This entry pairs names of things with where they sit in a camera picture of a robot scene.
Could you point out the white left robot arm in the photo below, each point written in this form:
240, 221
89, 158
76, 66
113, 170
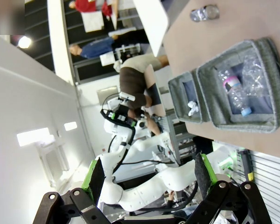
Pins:
142, 193

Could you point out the grey ribbed metal panel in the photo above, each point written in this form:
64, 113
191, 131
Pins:
270, 182

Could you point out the grey fabric basket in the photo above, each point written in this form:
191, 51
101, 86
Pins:
268, 60
177, 93

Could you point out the bystander in red shirt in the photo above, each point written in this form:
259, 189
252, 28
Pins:
86, 5

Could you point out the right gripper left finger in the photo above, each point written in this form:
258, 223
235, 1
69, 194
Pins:
96, 179

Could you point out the seated person in brown top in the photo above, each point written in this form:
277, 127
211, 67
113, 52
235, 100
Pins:
133, 84

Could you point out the clear bottle with blue cap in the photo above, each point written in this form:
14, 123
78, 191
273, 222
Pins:
235, 93

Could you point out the crushed dark printed can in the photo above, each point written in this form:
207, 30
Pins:
204, 13

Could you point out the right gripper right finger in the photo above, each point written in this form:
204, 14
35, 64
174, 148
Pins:
201, 175

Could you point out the white table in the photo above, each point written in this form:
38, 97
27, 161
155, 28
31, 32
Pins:
151, 23

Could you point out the bystander in navy shirt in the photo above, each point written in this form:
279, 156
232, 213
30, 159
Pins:
95, 47

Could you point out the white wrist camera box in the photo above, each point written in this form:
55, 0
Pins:
127, 96

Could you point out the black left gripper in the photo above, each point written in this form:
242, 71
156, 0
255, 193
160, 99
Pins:
122, 114

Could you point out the white paper ball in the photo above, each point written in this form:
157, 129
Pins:
193, 108

